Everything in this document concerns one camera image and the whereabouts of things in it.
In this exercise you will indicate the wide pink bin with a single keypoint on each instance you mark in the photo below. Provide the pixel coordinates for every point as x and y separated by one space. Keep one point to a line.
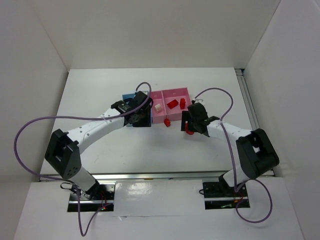
169 95

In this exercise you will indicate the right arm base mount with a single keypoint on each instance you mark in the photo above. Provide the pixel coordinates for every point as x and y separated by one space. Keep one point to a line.
219 196

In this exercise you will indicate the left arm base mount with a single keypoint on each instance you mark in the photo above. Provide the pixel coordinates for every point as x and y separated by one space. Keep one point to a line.
104 198

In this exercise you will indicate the white square lego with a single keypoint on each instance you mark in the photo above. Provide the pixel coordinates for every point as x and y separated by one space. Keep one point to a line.
158 108

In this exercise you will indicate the aluminium front rail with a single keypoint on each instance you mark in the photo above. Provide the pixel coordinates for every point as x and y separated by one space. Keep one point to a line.
158 175

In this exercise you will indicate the light blue bin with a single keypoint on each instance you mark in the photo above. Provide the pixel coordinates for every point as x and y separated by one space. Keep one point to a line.
128 96

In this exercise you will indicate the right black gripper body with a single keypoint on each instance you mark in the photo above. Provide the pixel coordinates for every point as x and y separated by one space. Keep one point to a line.
185 121

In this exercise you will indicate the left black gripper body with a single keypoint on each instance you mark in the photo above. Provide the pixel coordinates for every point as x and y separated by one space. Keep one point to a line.
142 121

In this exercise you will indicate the dark blue bin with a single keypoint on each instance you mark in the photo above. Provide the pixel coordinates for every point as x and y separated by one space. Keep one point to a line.
151 117

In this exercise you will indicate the aluminium side rail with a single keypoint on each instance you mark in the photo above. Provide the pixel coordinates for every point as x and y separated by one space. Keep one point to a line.
250 105

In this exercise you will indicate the round red lego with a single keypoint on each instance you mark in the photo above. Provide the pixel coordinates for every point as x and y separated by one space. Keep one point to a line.
188 131

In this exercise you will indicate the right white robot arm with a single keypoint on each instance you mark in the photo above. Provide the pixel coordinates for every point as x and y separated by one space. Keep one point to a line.
230 134

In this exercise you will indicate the small red lego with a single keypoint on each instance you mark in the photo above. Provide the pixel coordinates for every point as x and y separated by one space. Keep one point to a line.
167 122

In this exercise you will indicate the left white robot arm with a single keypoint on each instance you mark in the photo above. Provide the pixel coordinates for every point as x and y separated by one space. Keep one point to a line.
65 147

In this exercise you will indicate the narrow pink bin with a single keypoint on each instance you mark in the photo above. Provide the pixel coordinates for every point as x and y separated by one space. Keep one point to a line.
158 98

